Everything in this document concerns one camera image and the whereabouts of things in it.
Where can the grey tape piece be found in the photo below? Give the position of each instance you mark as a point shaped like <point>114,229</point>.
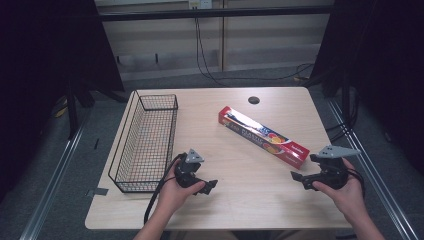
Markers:
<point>97,192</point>

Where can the person's right hand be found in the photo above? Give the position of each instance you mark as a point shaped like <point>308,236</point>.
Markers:
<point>346,196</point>

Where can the person's left hand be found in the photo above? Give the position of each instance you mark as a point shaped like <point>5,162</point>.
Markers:
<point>175,195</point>

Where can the black floor tape strip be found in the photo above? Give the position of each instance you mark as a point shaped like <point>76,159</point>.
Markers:
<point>96,143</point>

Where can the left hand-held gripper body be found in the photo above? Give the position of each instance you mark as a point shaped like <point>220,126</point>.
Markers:
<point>186,168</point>

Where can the red plastic wrap box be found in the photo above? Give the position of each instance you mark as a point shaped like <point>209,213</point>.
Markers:
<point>260,135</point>

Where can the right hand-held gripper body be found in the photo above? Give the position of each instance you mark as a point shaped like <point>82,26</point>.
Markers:
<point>333,166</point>

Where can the metal floor rail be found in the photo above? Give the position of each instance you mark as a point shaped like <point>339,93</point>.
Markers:
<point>376,180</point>
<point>53,180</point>

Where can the black stand leg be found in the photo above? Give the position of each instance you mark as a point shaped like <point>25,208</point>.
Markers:
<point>72,113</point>

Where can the white wall power outlet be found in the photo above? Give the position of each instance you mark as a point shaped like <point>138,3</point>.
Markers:
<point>200,4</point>

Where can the black horizontal metal bar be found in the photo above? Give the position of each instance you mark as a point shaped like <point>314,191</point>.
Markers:
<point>213,13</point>

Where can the dark curtain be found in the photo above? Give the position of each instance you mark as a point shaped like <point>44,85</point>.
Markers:
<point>40,83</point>
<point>383,66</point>

